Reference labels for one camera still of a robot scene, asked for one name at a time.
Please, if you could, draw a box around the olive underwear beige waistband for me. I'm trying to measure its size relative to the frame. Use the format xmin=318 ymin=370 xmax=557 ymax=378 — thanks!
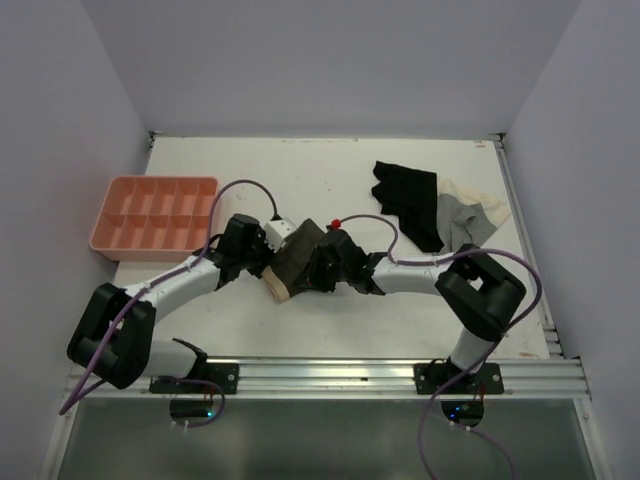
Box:
xmin=262 ymin=218 xmax=325 ymax=303

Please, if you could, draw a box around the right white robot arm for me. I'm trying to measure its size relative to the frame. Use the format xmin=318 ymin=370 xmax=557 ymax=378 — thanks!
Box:
xmin=295 ymin=230 xmax=531 ymax=393

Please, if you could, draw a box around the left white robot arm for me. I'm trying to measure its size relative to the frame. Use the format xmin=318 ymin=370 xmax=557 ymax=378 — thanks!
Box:
xmin=67 ymin=214 xmax=294 ymax=393

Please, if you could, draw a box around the black underwear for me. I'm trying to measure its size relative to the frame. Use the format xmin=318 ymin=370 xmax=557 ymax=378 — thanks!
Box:
xmin=371 ymin=161 xmax=444 ymax=253

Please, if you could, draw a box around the grey underwear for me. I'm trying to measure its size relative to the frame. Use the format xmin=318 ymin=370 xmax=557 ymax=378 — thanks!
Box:
xmin=436 ymin=194 xmax=498 ymax=254

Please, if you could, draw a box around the cream underwear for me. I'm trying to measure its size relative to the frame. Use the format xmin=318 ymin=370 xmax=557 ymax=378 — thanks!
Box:
xmin=437 ymin=176 xmax=511 ymax=228

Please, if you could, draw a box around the pink compartment tray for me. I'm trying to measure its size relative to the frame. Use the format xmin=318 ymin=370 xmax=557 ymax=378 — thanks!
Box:
xmin=89 ymin=175 xmax=218 ymax=263

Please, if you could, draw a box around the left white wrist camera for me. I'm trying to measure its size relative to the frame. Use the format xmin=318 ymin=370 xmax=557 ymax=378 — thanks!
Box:
xmin=263 ymin=218 xmax=297 ymax=252

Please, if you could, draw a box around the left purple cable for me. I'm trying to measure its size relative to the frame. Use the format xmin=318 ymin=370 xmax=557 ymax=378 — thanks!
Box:
xmin=58 ymin=178 xmax=280 ymax=429

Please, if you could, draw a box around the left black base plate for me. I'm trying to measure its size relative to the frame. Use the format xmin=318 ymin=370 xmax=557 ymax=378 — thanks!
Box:
xmin=149 ymin=362 xmax=240 ymax=395

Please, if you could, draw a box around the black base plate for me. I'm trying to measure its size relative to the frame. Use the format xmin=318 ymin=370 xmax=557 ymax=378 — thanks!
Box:
xmin=413 ymin=358 xmax=505 ymax=395
xmin=149 ymin=362 xmax=240 ymax=395

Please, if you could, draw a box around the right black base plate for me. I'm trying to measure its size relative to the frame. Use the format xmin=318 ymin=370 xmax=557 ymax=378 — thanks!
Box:
xmin=413 ymin=358 xmax=505 ymax=395

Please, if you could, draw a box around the aluminium mounting rail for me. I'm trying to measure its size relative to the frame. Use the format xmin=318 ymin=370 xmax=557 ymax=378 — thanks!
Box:
xmin=64 ymin=355 xmax=589 ymax=401

